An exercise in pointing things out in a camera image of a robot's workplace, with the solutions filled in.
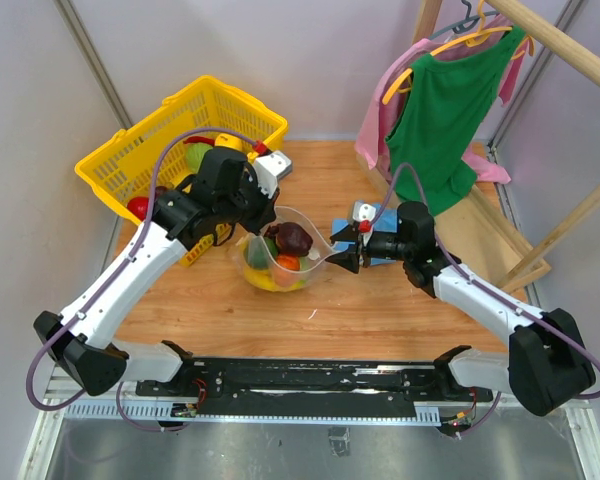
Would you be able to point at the yellow clothes hanger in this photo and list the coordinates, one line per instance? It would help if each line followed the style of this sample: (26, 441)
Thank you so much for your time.
(403, 83)

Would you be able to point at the clear dotted zip top bag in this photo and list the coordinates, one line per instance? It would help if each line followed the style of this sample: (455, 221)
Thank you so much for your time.
(286, 214)

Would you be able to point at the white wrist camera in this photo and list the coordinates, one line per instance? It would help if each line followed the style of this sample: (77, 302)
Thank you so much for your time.
(270, 169)
(363, 216)

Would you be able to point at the rough orange toy tangerine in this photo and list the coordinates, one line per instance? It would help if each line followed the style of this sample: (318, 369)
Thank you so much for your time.
(285, 273)

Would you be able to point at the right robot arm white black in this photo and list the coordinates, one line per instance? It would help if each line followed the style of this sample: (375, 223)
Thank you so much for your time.
(546, 363)

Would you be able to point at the yellow plastic shopping basket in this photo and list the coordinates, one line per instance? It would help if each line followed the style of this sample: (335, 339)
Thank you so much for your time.
(152, 153)

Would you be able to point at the green shirt on hanger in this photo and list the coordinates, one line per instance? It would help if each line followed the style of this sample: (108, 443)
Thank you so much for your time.
(448, 102)

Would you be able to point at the blue cartoon print cloth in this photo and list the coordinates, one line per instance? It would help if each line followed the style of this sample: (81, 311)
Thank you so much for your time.
(387, 221)

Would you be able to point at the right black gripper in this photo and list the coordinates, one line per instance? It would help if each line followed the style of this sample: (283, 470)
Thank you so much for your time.
(348, 259)

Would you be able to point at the grey clothes hanger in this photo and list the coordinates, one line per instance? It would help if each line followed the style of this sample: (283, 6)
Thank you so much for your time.
(467, 24)

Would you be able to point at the dark purple toy fruit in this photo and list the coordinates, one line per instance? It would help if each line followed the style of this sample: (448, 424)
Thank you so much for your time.
(292, 239)

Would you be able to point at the red toy chili pepper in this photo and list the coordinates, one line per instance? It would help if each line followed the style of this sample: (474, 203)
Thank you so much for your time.
(196, 139)

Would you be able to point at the white toy garlic bulb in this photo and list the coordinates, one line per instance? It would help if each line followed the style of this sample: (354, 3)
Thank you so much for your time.
(309, 262)

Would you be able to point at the yellow toy banana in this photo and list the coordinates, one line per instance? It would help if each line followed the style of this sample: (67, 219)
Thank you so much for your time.
(261, 279)

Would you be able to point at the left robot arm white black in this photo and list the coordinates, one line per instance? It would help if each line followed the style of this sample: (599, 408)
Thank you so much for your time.
(227, 189)

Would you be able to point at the wooden clothes rack frame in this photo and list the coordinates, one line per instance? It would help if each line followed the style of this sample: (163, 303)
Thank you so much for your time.
(492, 238)

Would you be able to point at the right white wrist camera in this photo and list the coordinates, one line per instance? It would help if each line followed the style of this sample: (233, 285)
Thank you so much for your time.
(363, 216)

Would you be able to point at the pink shirt on hanger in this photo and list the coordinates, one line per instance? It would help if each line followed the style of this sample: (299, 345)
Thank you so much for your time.
(380, 119)

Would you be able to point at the red toy apple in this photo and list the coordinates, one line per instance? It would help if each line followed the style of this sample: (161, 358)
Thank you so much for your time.
(139, 207)

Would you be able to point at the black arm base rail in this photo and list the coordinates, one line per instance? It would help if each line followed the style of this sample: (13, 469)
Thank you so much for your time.
(307, 389)

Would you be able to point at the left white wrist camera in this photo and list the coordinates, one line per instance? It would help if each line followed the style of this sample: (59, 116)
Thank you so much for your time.
(270, 169)

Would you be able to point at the yellow toy apple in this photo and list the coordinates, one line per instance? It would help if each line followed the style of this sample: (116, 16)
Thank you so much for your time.
(228, 141)

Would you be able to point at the dark red toy grapes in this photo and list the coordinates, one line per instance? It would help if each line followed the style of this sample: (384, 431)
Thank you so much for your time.
(272, 232)

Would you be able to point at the yellow green toy mango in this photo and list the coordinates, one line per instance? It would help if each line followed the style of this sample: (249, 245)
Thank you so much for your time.
(257, 254)

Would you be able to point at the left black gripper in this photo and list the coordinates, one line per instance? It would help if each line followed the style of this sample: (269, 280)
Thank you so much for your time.
(267, 206)

